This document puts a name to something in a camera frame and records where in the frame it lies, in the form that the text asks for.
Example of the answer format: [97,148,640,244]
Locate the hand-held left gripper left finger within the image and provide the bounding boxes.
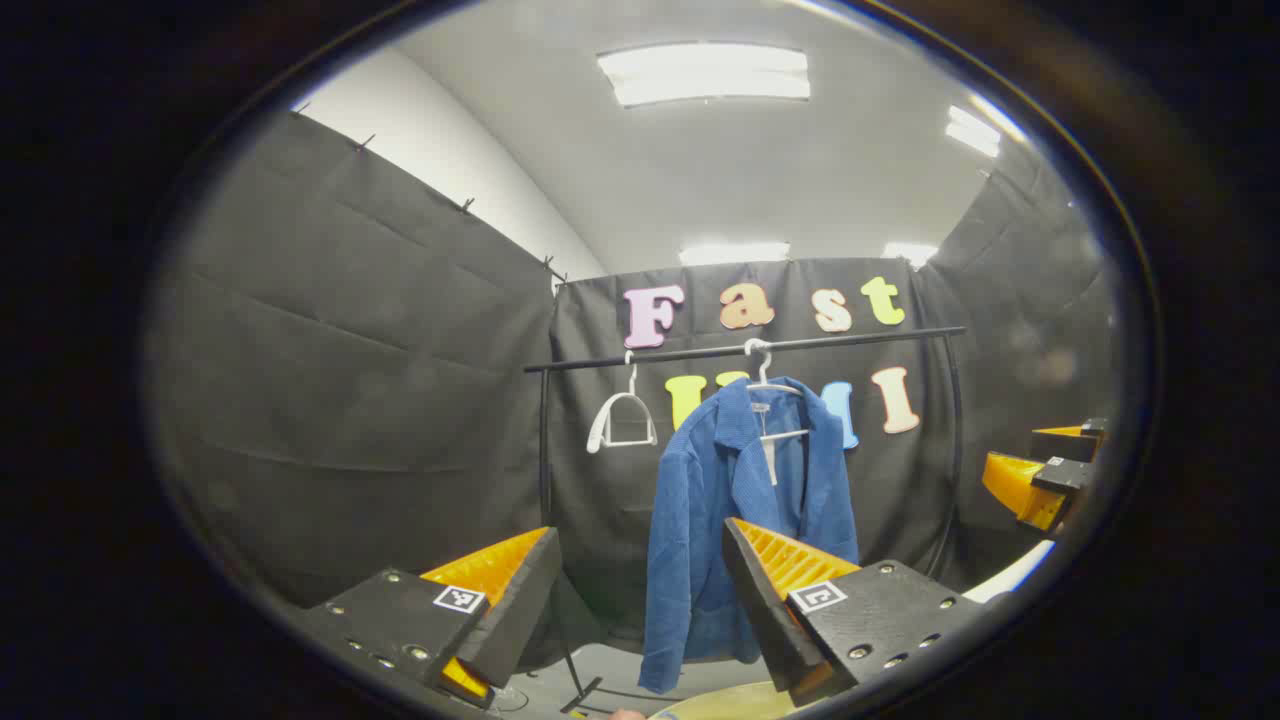
[298,526,564,711]

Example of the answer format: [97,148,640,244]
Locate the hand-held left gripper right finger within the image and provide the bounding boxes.
[721,516,989,708]

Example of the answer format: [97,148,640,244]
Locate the blue corduroy jacket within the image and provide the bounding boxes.
[638,375,861,696]

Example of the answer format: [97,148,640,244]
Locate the white plastic hanger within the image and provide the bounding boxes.
[586,350,661,456]
[742,338,811,486]

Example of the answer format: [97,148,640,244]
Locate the black metal clothes rack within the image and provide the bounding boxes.
[523,325,969,716]

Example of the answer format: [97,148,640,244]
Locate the black backdrop cloth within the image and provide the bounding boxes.
[145,110,1116,671]

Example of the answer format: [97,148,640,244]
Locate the large ceiling light panel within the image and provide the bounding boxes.
[597,42,812,109]

